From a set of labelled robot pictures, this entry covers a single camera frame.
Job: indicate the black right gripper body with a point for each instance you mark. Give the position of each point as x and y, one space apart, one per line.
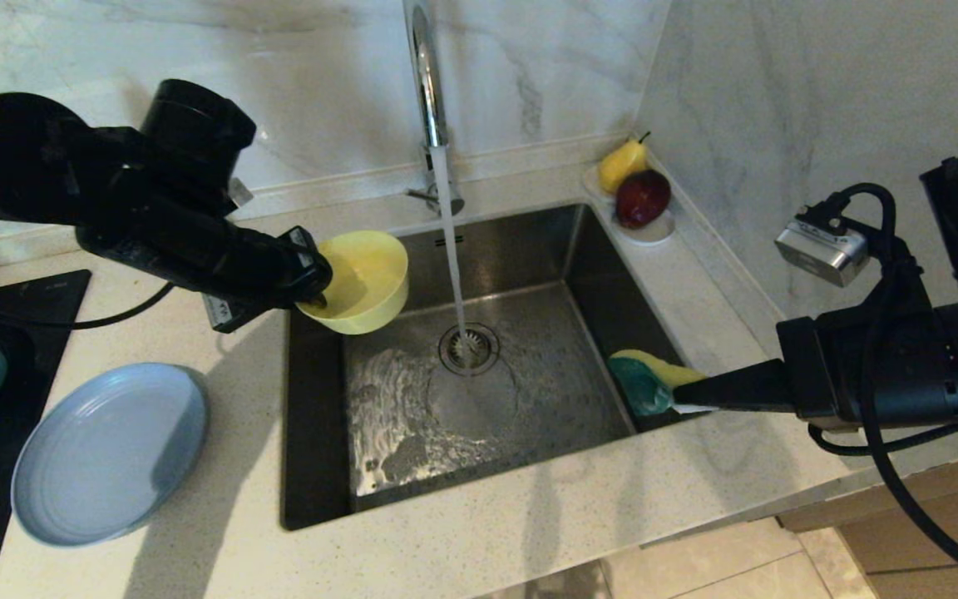
820 374

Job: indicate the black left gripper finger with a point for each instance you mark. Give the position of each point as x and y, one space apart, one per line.
319 279

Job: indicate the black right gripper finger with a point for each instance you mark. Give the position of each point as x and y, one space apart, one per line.
745 391
695 408

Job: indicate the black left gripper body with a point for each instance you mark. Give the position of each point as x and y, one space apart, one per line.
263 274

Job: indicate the yellow plastic bowl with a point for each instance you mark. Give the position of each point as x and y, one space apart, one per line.
362 283

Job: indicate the yellow sponge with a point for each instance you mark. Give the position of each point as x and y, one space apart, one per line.
645 387

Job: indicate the chrome faucet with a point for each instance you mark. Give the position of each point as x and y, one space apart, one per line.
429 83

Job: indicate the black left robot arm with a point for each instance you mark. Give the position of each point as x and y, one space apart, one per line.
71 175

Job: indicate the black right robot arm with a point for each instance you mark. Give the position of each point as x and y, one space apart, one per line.
945 366

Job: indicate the stainless steel sink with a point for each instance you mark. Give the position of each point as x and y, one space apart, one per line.
529 416

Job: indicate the round metal sink drain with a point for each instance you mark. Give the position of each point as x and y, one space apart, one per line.
483 345

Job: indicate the running water stream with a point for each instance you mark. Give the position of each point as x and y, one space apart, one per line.
451 249

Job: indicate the small white dish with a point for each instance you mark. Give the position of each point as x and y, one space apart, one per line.
658 234

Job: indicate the wooden cabinet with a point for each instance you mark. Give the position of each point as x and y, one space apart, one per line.
928 541

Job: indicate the black induction cooktop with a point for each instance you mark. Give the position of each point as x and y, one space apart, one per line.
55 291

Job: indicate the dark red apple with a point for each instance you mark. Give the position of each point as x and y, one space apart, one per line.
641 200

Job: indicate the blue-grey plate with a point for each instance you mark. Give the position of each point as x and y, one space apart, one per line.
109 457

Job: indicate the yellow pear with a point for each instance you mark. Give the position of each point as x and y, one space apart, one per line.
619 165

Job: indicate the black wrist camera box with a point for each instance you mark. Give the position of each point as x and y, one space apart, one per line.
239 193

